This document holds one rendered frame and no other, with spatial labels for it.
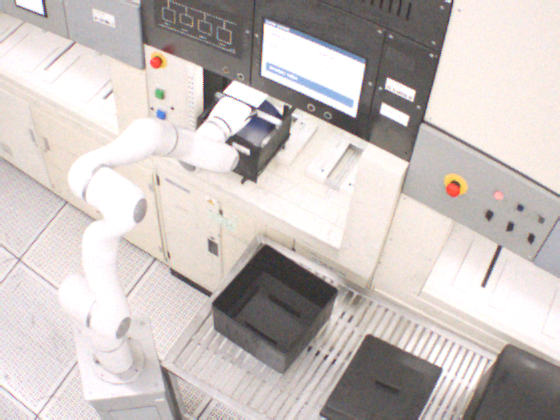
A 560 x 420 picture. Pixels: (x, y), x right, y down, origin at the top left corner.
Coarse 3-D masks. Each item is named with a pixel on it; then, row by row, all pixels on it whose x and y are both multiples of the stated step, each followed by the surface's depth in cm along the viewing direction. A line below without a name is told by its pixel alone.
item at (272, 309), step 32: (256, 256) 216; (224, 288) 207; (256, 288) 223; (288, 288) 227; (320, 288) 215; (224, 320) 205; (256, 320) 219; (288, 320) 220; (320, 320) 210; (256, 352) 208; (288, 352) 196
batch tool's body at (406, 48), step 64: (256, 0) 163; (320, 0) 153; (384, 0) 142; (192, 64) 196; (256, 64) 181; (384, 64) 157; (192, 128) 219; (320, 128) 254; (384, 128) 173; (192, 192) 249; (256, 192) 236; (320, 192) 237; (384, 192) 184; (192, 256) 287; (320, 256) 234
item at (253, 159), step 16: (240, 96) 206; (256, 96) 206; (208, 112) 214; (288, 112) 216; (272, 128) 212; (288, 128) 224; (240, 144) 211; (256, 144) 208; (272, 144) 217; (240, 160) 217; (256, 160) 213; (256, 176) 219
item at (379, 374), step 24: (360, 360) 203; (384, 360) 203; (408, 360) 203; (360, 384) 198; (384, 384) 196; (408, 384) 198; (432, 384) 198; (336, 408) 193; (360, 408) 193; (384, 408) 193; (408, 408) 193
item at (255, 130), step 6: (252, 120) 217; (258, 120) 215; (246, 126) 221; (252, 126) 219; (258, 126) 217; (264, 126) 216; (240, 132) 224; (246, 132) 223; (252, 132) 221; (258, 132) 220; (264, 132) 218; (246, 138) 225; (252, 138) 223; (258, 138) 222; (258, 144) 224
